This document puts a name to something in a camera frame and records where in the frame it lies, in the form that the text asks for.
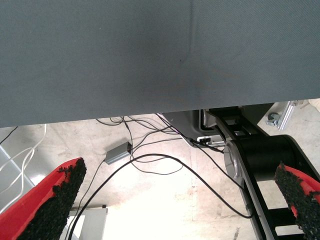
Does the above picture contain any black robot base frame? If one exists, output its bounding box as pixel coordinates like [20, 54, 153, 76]
[162, 99, 320, 240]

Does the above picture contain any grey caster wheel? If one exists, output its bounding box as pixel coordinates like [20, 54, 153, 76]
[266, 112, 281, 126]

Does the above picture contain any thin black cable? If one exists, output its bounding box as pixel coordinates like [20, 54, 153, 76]
[96, 114, 183, 148]

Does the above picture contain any white cable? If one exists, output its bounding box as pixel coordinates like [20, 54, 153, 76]
[0, 123, 48, 196]

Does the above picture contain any dark grey table cloth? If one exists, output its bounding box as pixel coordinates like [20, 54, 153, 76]
[0, 0, 320, 128]

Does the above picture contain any short aluminium profile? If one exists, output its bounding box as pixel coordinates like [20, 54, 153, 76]
[277, 99, 301, 131]

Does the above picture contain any left wrist camera black cable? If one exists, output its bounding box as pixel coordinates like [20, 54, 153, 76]
[67, 153, 254, 240]

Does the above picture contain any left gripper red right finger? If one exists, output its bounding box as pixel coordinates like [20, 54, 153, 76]
[274, 162, 320, 240]

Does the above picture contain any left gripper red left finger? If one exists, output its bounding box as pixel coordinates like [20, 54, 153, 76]
[0, 156, 88, 240]

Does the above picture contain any white metal box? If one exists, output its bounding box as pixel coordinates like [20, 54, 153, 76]
[67, 206, 109, 240]

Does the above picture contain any grey power adapter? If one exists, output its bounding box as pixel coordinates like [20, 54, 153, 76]
[104, 141, 133, 166]

